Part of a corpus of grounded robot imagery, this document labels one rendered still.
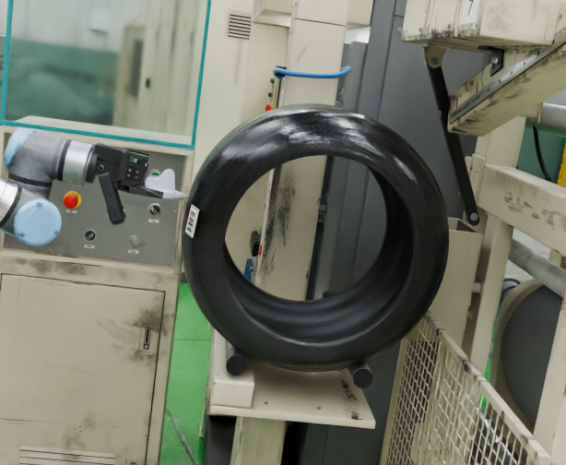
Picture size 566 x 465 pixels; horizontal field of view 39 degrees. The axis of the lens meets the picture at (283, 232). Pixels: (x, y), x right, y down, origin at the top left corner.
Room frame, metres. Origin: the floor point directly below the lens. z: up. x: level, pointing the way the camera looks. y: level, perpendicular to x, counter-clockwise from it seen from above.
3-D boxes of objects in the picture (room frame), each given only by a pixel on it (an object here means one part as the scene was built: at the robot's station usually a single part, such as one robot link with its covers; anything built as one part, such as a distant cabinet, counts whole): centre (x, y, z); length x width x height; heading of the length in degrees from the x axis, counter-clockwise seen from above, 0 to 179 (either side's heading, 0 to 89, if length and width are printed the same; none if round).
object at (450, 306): (2.09, -0.41, 1.05); 0.20 x 0.15 x 0.30; 6
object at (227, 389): (1.82, 0.08, 0.84); 0.36 x 0.09 x 0.06; 6
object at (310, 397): (1.83, -0.06, 0.80); 0.37 x 0.36 x 0.02; 96
